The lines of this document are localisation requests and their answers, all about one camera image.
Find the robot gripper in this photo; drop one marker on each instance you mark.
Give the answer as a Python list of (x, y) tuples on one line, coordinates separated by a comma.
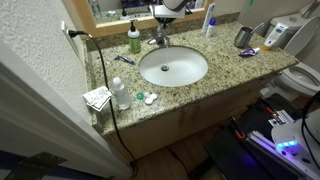
[(168, 12)]

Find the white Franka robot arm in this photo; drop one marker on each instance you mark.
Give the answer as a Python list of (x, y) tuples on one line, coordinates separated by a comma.
[(293, 133)]

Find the wooden framed mirror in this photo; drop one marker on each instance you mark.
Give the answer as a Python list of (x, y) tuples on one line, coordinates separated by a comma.
[(140, 21)]

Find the green soap pump bottle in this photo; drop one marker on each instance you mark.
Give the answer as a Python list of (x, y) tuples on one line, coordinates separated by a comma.
[(134, 41)]

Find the tall white standing tube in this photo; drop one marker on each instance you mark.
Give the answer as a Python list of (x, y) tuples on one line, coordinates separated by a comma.
[(208, 15)]

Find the small white bottle blue cap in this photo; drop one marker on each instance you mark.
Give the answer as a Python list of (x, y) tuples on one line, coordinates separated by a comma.
[(210, 28)]

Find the dark sink drain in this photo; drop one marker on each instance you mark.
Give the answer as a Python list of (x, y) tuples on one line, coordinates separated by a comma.
[(164, 68)]

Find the white oval sink basin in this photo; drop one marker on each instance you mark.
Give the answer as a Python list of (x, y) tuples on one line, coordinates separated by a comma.
[(180, 71)]

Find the blue razor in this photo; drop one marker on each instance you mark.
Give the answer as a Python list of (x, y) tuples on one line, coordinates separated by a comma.
[(125, 59)]

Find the green lens case cap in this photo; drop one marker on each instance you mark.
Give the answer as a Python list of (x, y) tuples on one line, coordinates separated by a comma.
[(140, 96)]

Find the metal cup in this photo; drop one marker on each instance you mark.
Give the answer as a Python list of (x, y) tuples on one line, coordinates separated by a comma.
[(242, 38)]

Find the white contact lens case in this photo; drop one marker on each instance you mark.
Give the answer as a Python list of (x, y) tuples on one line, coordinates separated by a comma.
[(150, 99)]

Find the clear plastic bottle white cap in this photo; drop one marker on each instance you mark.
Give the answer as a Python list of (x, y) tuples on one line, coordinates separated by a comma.
[(121, 95)]

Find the purple toothpaste tube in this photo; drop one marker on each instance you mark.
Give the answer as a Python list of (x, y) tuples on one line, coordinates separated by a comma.
[(249, 51)]

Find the blue white toothbrush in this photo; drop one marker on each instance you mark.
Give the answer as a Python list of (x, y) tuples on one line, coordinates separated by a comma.
[(258, 27)]

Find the beige vanity cabinet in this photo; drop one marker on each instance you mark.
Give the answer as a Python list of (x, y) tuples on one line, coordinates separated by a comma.
[(186, 116)]

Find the white tube yellow cap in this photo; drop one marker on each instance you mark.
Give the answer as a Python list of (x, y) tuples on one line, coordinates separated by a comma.
[(275, 35)]

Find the orange clamp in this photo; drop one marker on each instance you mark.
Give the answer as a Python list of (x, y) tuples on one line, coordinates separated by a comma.
[(270, 110), (238, 134)]

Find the white toilet bowl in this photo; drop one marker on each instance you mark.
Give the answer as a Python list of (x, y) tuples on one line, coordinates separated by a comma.
[(300, 80)]

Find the black robot cart platform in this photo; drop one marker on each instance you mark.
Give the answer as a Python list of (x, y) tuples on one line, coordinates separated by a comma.
[(233, 156)]

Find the white door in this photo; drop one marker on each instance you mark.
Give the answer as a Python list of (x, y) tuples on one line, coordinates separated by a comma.
[(40, 126)]

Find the dark door hinge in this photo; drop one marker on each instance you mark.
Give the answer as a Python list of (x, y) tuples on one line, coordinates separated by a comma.
[(35, 163)]

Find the white wall outlet plate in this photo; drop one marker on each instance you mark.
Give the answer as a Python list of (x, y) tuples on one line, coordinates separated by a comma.
[(68, 38)]

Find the aluminium bracket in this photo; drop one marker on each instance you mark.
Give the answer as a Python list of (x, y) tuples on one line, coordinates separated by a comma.
[(281, 117)]

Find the aluminium frame rail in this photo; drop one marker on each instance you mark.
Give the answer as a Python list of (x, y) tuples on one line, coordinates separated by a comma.
[(266, 146)]

